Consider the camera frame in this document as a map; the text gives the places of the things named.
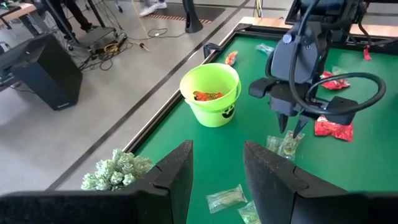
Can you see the black floor mat striped edge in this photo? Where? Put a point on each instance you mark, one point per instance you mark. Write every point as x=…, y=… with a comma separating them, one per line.
x=214, y=12

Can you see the lime green pumpkin-face bucket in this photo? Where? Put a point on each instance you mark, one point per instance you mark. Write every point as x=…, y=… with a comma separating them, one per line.
x=211, y=116

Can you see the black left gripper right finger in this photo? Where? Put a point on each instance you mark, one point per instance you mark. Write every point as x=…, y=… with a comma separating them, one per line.
x=267, y=180

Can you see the orange Reese's pack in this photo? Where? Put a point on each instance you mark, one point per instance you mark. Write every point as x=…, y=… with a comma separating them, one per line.
x=217, y=95
x=202, y=96
x=231, y=58

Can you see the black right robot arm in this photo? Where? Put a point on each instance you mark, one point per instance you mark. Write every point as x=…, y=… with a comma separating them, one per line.
x=326, y=12

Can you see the black cart base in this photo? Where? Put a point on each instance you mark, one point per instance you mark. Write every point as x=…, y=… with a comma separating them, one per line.
x=96, y=35

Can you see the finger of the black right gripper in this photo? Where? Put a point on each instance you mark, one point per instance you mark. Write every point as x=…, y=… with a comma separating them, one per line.
x=303, y=115
x=281, y=104

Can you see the green felt mat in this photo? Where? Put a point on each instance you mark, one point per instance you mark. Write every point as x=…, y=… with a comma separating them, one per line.
x=357, y=161

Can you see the black curved stand foot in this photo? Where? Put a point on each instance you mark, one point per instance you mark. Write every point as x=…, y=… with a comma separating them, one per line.
x=192, y=21

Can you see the wooden desk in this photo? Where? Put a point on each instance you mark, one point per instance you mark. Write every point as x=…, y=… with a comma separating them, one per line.
x=18, y=9

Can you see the person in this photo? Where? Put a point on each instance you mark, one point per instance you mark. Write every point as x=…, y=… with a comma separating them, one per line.
x=74, y=15
x=152, y=7

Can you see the pale green potted plant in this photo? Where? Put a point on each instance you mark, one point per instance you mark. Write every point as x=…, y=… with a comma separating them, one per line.
x=115, y=172

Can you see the black computer tower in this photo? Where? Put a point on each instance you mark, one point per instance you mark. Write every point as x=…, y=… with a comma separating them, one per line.
x=46, y=74

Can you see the black table frame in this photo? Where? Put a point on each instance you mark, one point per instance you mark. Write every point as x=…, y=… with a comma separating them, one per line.
x=155, y=124

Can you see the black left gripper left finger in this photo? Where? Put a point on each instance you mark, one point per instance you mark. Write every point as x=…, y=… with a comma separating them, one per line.
x=177, y=174

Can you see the black frame clamp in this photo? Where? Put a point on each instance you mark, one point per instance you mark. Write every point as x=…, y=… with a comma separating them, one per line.
x=211, y=49

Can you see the red Skittles pack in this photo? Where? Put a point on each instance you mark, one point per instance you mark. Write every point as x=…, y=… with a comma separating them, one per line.
x=334, y=84
x=334, y=130

